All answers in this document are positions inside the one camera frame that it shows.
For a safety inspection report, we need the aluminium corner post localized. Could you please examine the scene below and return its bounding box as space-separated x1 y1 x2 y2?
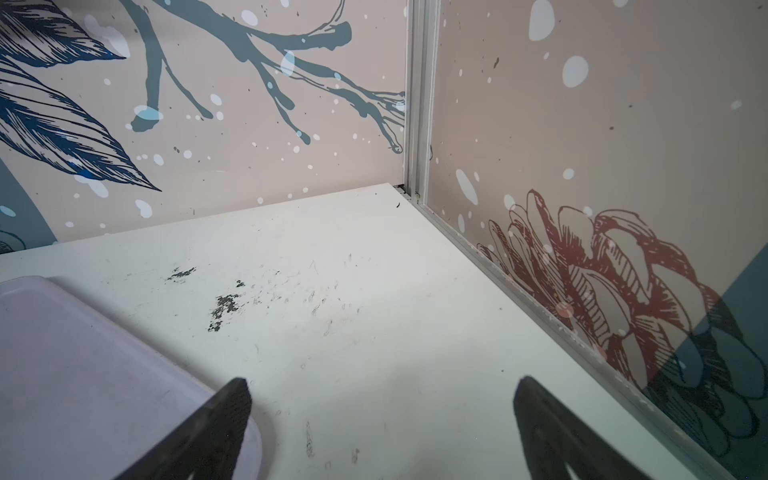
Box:
404 0 441 204

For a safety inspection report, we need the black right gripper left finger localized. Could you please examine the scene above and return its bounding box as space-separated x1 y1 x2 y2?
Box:
117 378 252 480

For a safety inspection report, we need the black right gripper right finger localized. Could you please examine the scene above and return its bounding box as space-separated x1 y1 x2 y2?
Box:
513 376 649 480

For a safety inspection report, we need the lilac plastic tray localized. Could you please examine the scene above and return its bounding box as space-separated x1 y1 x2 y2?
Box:
0 275 264 480

